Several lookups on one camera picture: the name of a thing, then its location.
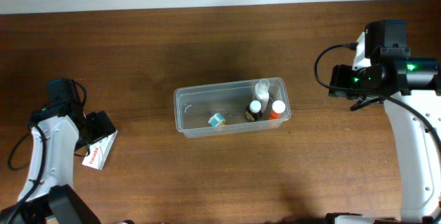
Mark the gold lid balm jar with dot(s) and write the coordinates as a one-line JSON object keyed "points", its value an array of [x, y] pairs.
{"points": [[217, 120]]}

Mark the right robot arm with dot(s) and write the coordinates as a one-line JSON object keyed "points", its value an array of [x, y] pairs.
{"points": [[409, 89]]}

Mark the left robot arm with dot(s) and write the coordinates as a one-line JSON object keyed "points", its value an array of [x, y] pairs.
{"points": [[48, 192]]}

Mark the orange tube white cap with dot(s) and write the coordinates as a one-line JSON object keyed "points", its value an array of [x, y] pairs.
{"points": [[277, 109]]}

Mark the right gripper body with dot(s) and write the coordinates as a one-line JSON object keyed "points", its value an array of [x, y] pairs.
{"points": [[340, 81]]}

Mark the dark bottle white cap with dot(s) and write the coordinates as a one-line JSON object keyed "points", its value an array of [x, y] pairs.
{"points": [[253, 111]]}

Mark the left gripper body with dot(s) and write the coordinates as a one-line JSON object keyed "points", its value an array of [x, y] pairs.
{"points": [[101, 129]]}

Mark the clear plastic container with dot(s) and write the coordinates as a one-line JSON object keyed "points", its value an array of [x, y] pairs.
{"points": [[193, 106]]}

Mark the white spray bottle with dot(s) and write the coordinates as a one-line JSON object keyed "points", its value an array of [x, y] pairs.
{"points": [[261, 93]]}

